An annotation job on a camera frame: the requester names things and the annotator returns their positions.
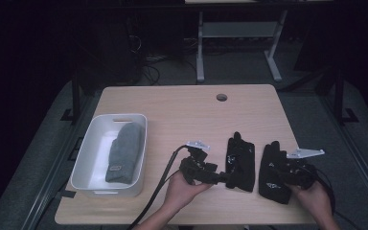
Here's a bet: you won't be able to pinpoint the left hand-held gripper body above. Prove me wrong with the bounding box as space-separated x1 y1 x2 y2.
179 139 214 186

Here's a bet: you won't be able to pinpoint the grey fluffy mitten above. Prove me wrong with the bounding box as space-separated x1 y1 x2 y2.
104 122 146 186

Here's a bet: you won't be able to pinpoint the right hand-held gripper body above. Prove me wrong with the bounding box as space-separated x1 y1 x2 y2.
279 147 326 190

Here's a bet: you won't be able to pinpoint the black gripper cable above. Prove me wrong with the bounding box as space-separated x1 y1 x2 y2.
126 144 190 230
310 166 362 230

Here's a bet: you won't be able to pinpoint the white metal desk frame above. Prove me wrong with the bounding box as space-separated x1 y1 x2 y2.
195 9 288 83

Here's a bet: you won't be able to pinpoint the black metal stand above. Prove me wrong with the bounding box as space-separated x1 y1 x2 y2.
60 71 82 124
333 68 359 127

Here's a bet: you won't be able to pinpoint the aluminium floor rail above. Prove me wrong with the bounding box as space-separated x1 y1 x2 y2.
317 94 368 214
20 94 95 230

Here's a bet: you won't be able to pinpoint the black floor cables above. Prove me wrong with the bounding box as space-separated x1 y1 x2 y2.
138 54 162 86

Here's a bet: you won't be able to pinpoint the white plastic bin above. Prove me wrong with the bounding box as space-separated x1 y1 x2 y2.
70 113 149 198

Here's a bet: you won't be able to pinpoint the black glove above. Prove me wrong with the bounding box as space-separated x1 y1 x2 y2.
258 140 293 205
224 131 257 194

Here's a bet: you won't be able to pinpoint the person's right hand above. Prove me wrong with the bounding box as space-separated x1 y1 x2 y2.
286 181 334 221

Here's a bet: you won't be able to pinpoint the person's left hand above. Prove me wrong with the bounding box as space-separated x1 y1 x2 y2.
164 171 215 214

